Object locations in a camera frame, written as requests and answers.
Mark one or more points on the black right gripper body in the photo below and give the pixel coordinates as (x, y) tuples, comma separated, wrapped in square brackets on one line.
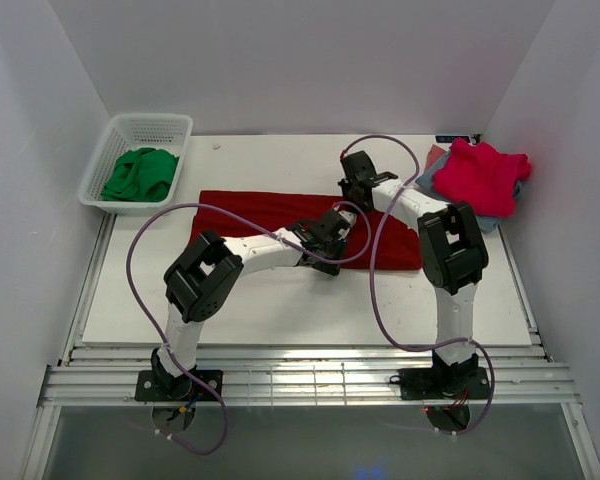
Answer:
[(348, 187)]

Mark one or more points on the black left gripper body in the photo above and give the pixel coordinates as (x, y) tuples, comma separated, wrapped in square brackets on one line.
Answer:
[(335, 251)]

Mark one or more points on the dark red t shirt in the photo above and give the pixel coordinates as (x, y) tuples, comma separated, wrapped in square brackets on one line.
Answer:
[(398, 248)]

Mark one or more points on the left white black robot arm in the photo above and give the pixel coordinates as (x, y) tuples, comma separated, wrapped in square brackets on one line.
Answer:
[(200, 280)]

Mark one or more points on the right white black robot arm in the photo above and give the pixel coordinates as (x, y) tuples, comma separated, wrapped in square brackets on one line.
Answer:
[(453, 256)]

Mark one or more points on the salmon folded t shirt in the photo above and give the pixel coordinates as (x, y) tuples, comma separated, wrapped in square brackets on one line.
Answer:
[(436, 157)]

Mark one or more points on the pink folded t shirt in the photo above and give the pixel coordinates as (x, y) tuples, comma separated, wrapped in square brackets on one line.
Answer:
[(482, 176)]

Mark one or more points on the green t shirt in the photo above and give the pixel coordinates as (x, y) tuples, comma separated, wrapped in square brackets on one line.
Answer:
[(142, 175)]

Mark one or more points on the white plastic basket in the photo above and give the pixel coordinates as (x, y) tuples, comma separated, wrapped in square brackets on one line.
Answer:
[(128, 132)]

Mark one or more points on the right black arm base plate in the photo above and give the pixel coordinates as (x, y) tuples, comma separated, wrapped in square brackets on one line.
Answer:
[(432, 384)]

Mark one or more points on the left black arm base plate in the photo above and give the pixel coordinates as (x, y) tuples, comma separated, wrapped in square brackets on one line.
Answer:
[(150, 389)]

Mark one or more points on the aluminium frame rails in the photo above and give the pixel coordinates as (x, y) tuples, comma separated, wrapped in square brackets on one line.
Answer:
[(319, 376)]

